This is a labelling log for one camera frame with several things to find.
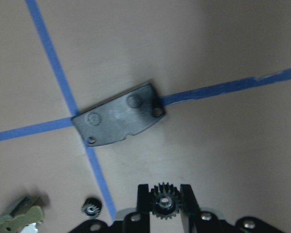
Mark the black bearing gear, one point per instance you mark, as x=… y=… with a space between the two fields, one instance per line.
x=165 y=201

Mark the olive green brake shoe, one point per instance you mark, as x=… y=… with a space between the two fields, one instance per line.
x=23 y=216

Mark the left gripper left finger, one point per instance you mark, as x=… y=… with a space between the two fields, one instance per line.
x=143 y=208

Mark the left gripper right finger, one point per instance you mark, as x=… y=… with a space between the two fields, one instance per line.
x=190 y=210

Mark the small black gear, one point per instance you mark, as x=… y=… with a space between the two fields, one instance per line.
x=92 y=207

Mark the black brake pad plate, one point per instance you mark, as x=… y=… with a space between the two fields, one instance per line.
x=128 y=113

